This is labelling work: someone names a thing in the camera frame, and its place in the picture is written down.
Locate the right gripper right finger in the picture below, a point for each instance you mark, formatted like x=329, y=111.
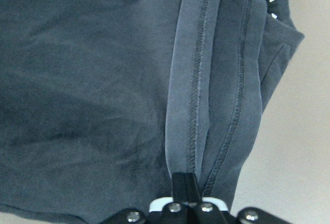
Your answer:
x=203, y=209

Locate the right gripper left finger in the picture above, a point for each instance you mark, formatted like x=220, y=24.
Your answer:
x=176, y=211

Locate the black printed t-shirt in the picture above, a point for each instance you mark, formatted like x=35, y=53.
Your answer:
x=102, y=100

